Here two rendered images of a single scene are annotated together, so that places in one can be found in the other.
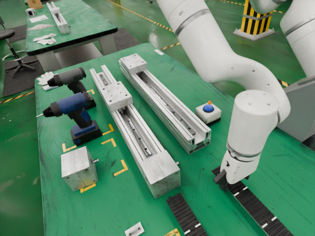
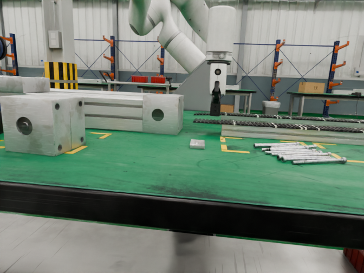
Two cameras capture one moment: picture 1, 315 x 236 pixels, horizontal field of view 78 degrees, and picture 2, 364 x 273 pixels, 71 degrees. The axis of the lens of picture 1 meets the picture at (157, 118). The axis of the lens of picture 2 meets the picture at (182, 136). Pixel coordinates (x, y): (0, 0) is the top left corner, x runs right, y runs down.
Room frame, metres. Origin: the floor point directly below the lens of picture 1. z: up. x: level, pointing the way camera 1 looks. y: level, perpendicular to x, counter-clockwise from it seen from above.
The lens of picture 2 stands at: (-0.01, 0.59, 0.91)
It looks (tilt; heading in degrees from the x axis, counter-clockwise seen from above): 12 degrees down; 298
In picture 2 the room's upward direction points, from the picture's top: 2 degrees clockwise
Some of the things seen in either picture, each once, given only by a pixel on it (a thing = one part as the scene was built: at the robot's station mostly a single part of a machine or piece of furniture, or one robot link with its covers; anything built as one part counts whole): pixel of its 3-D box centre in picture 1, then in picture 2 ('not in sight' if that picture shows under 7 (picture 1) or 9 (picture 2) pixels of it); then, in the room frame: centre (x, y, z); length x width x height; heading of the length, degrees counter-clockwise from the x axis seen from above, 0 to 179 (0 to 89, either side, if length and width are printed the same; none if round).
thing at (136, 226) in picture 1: (134, 231); (197, 144); (0.21, 0.12, 0.78); 0.05 x 0.03 x 0.01; 114
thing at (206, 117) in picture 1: (206, 114); not in sight; (0.62, -0.21, 0.81); 0.10 x 0.08 x 0.06; 111
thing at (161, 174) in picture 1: (163, 172); (164, 112); (0.36, 0.01, 0.83); 0.12 x 0.09 x 0.10; 111
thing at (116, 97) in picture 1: (116, 97); (12, 88); (0.77, 0.18, 0.87); 0.16 x 0.11 x 0.07; 21
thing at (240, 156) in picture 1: (243, 145); (219, 58); (0.30, -0.20, 0.99); 0.09 x 0.08 x 0.03; 111
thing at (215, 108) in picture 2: (221, 185); (215, 105); (0.28, -0.16, 0.84); 0.03 x 0.03 x 0.07; 21
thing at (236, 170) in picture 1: (239, 159); (217, 77); (0.30, -0.21, 0.93); 0.10 x 0.07 x 0.11; 111
